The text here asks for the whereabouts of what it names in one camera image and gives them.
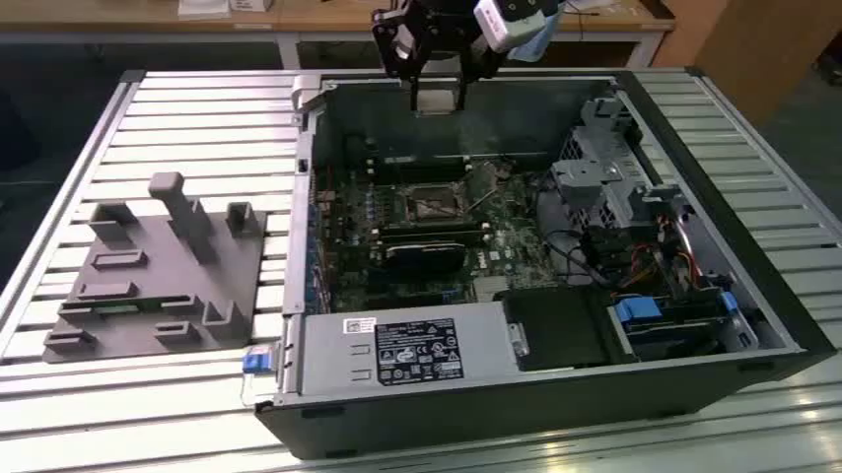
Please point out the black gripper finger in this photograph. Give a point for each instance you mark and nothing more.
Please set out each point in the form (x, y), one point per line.
(483, 64)
(395, 44)

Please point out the blue drive latch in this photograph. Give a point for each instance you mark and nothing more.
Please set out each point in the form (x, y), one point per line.
(727, 305)

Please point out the green RAM stick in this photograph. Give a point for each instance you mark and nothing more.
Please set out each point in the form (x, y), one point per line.
(119, 309)

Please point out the wooden cabinet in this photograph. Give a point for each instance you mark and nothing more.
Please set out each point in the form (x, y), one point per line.
(757, 49)

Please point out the hard disk in blue carrier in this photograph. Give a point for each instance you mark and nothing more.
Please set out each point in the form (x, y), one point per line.
(634, 310)

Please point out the silver chipset heatsink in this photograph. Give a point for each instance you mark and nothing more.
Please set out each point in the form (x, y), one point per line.
(494, 288)

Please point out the white papers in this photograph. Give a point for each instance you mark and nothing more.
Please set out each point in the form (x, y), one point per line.
(618, 7)

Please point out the black RAM slot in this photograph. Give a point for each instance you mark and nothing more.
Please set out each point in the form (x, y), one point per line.
(420, 162)
(420, 174)
(420, 168)
(427, 234)
(420, 180)
(427, 228)
(427, 222)

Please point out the wooden desk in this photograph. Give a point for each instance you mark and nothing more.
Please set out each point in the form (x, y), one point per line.
(328, 17)

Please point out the CPU socket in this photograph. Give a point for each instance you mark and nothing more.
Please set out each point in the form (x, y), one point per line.
(434, 204)

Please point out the white box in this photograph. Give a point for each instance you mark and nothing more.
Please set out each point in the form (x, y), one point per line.
(204, 9)
(252, 5)

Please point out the graphics card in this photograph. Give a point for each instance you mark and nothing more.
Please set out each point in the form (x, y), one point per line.
(424, 256)

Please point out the blue expansion slot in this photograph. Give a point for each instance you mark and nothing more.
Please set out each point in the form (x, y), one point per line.
(451, 296)

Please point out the grey power supply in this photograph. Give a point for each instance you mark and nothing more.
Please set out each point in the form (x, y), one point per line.
(328, 355)

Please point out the black PC case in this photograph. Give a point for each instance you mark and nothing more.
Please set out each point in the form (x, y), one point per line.
(757, 276)

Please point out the silver CPU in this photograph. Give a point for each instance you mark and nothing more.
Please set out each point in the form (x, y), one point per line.
(439, 103)

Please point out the grey metal drive cage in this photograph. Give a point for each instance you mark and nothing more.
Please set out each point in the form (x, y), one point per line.
(591, 177)

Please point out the blue case latch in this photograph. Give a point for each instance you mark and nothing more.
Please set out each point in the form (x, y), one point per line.
(256, 362)

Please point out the grey parts rack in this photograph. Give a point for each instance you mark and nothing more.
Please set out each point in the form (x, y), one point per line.
(164, 276)

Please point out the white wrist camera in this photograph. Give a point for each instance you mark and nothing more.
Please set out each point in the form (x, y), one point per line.
(506, 29)

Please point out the green motherboard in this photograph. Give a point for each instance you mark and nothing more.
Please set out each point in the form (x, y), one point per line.
(519, 246)

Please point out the black plastic shroud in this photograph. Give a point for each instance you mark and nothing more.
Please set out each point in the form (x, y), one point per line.
(566, 325)

